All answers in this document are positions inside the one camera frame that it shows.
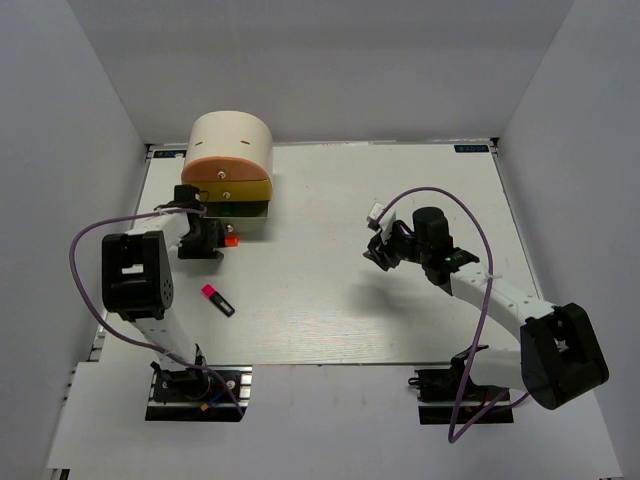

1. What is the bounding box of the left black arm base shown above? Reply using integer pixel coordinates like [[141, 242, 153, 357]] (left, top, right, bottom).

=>
[[145, 366, 253, 423]]

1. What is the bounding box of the cream round drawer cabinet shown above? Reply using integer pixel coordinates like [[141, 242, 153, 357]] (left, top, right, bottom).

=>
[[185, 111, 273, 174]]

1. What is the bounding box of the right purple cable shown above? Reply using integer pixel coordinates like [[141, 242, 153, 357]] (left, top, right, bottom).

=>
[[374, 187, 529, 445]]

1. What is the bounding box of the purple cable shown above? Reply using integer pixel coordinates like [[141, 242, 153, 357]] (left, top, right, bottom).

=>
[[374, 187, 529, 445], [69, 202, 246, 419]]

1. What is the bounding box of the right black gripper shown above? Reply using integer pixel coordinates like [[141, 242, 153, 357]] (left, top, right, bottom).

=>
[[365, 222, 431, 271]]

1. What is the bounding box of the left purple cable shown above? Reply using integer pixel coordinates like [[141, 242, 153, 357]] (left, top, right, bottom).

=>
[[69, 202, 246, 419]]

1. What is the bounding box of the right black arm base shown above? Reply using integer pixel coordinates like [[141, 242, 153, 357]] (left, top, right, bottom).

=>
[[408, 367, 514, 426]]

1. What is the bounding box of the green highlighter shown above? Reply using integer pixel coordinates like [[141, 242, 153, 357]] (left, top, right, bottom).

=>
[[220, 204, 234, 216]]

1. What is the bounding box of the grey bottom drawer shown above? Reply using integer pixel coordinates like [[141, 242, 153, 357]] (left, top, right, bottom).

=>
[[205, 201, 269, 235]]

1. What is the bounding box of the orange highlighter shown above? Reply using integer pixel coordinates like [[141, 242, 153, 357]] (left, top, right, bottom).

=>
[[223, 235, 239, 248]]

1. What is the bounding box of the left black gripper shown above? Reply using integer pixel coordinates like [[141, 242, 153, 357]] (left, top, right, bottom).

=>
[[177, 219, 224, 260]]

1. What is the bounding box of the yellow drawer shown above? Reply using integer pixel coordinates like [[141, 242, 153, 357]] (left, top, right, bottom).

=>
[[182, 179, 273, 203]]

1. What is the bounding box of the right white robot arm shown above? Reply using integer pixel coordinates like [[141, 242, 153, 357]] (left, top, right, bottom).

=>
[[363, 203, 610, 410]]

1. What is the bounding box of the pink highlighter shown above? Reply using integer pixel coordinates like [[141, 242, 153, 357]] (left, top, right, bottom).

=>
[[201, 284, 235, 318]]

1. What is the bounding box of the pink top drawer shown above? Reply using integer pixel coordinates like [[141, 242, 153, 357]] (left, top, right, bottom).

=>
[[181, 156, 269, 184]]

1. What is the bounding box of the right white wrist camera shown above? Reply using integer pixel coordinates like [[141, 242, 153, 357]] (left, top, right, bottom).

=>
[[366, 202, 396, 244]]

